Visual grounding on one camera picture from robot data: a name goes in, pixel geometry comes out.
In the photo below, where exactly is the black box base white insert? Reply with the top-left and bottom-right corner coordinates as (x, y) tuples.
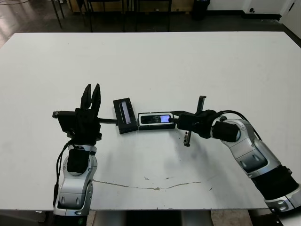
(137, 112), (176, 131)

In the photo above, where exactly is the black waste bin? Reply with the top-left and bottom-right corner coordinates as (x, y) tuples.
(191, 0), (211, 21)

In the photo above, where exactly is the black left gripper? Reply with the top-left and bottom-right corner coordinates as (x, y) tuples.
(67, 83), (118, 145)

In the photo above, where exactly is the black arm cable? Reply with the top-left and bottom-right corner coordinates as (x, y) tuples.
(217, 109), (261, 142)
(53, 141), (72, 209)

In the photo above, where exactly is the black box lid with print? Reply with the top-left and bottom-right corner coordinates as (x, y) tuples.
(112, 97), (138, 135)

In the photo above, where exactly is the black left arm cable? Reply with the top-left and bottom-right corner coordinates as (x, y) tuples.
(53, 141), (72, 209)

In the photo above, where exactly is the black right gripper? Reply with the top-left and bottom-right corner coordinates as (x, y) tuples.
(168, 95), (217, 148)

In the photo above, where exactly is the black phone-like camera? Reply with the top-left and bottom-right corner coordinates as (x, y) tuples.
(140, 114), (172, 124)

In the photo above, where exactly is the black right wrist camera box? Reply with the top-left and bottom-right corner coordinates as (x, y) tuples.
(176, 113), (200, 130)

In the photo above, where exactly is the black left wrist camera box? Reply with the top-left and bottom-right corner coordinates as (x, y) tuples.
(51, 110), (78, 133)

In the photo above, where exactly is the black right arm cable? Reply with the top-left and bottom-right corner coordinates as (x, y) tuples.
(217, 109), (261, 142)

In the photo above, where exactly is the white door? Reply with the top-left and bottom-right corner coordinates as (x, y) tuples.
(281, 0), (301, 23)

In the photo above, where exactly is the wooden crate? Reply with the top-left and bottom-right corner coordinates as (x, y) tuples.
(134, 0), (193, 12)

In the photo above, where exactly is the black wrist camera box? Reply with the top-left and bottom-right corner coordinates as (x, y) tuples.
(176, 113), (200, 130)
(51, 110), (78, 133)

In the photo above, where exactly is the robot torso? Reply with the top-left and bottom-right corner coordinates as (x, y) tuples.
(95, 209), (212, 226)

